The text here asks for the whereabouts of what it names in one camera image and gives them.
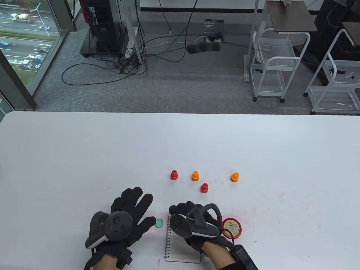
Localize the person's left hand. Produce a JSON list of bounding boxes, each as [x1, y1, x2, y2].
[[84, 186, 156, 270]]

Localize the black wrapped box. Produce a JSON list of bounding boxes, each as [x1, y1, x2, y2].
[[204, 19, 224, 42]]

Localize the long white table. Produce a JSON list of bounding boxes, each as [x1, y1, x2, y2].
[[140, 0, 265, 13]]

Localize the tall aluminium pole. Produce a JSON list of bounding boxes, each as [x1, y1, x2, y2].
[[244, 0, 266, 82]]

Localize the black computer tower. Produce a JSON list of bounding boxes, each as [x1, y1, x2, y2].
[[80, 0, 125, 58]]

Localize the white spiral lined notebook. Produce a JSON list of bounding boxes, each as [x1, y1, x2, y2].
[[165, 215, 201, 264]]

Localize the person's left forearm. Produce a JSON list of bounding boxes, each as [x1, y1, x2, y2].
[[91, 255, 118, 270]]

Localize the dark grey left hand controller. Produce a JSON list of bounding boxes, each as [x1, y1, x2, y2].
[[85, 211, 134, 250]]

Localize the glass window dark frame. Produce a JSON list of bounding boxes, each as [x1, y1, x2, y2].
[[0, 0, 76, 113]]

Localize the bundle of black cables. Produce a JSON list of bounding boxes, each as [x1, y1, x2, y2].
[[61, 0, 208, 85]]

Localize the red tin lid yellow label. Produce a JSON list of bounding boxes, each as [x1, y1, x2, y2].
[[222, 217, 242, 239]]

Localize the person's right forearm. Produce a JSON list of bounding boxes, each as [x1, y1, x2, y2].
[[201, 240, 239, 270]]

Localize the dark grey right hand controller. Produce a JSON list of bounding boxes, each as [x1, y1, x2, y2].
[[170, 204, 223, 239]]

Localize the brown top side table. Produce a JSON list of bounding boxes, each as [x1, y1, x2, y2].
[[267, 1, 318, 34], [342, 22, 360, 47]]

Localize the black wrist camera unit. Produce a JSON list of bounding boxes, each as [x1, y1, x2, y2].
[[231, 245, 259, 270]]

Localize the white wire trolley cart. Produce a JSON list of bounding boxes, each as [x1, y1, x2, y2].
[[304, 29, 360, 115], [250, 28, 311, 102]]

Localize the person's right hand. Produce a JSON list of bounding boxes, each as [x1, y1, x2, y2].
[[168, 201, 235, 257]]

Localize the dark grey hand controller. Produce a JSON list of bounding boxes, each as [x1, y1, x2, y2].
[[170, 204, 223, 239], [85, 211, 134, 250]]

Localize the aluminium profile leg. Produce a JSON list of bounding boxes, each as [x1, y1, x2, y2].
[[124, 0, 147, 77]]

